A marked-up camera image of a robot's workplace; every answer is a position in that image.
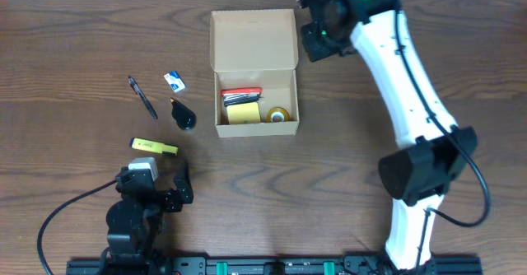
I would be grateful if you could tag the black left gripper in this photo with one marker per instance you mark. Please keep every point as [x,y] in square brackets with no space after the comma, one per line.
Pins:
[163,198]

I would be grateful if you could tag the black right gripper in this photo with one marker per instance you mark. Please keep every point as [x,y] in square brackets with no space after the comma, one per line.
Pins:
[314,43]

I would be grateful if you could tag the yellow adhesive tape roll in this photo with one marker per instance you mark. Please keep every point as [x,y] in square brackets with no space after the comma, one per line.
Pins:
[278,115]

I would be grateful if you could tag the white blue eraser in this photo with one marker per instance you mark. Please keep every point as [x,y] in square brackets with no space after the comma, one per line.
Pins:
[175,82]

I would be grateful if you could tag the red multi-tool pocket knife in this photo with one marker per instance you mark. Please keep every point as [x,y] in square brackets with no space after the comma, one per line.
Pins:
[241,95]

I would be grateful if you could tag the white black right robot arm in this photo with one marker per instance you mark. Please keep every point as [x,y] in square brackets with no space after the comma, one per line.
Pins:
[432,148]

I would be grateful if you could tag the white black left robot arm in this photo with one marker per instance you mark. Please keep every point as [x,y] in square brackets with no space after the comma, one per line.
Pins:
[135,221]

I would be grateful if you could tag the yellow highlighter marker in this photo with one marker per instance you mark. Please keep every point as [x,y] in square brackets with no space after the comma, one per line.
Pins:
[152,146]

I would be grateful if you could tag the black correction tape dispenser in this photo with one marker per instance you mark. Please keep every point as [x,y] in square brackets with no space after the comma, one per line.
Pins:
[184,117]

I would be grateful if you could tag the open cardboard box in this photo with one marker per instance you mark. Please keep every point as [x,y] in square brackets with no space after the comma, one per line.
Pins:
[255,48]

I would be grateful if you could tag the yellow sticky note pad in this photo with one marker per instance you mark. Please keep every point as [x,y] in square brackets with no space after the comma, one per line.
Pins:
[247,113]

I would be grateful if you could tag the black ballpoint pen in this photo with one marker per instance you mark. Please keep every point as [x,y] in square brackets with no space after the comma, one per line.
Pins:
[142,96]

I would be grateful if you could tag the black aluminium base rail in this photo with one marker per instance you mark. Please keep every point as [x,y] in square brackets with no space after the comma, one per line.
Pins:
[271,266]

